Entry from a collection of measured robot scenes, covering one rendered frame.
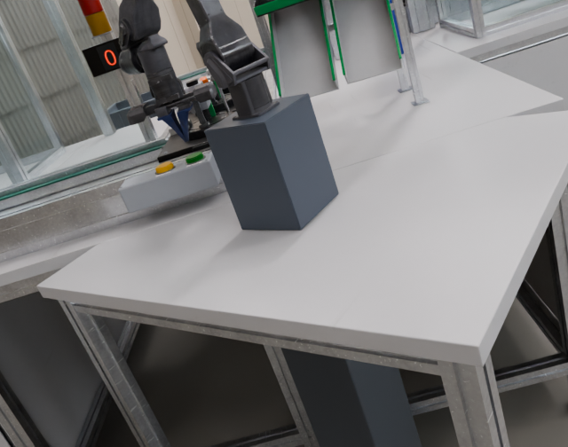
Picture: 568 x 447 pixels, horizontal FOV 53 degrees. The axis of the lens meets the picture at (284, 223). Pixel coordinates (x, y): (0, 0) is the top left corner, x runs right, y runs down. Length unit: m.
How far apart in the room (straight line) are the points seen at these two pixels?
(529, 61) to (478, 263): 1.37
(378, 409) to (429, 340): 0.61
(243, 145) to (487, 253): 0.43
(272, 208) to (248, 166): 0.09
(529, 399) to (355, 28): 1.12
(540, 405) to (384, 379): 0.64
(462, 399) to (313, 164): 0.49
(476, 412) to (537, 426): 1.01
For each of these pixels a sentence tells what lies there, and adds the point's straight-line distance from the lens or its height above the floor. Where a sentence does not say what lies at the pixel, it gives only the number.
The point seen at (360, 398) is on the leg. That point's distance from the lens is 1.19.
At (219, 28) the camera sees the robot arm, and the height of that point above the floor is 1.21.
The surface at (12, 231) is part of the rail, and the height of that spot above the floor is 0.92.
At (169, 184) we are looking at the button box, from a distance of 1.25.
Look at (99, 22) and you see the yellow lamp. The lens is 1.57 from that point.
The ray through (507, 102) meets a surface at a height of 0.86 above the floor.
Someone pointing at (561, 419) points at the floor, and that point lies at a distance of 1.76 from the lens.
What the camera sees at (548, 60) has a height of 0.74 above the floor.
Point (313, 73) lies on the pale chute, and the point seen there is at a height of 1.03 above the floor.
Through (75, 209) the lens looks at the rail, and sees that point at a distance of 1.40.
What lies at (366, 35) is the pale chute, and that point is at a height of 1.07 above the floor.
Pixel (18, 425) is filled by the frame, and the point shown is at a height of 0.45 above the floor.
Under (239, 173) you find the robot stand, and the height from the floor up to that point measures 0.98.
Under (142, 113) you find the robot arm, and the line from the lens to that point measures 1.23.
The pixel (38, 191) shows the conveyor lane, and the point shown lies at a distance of 1.72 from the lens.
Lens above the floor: 1.26
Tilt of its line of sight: 23 degrees down
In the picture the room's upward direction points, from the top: 19 degrees counter-clockwise
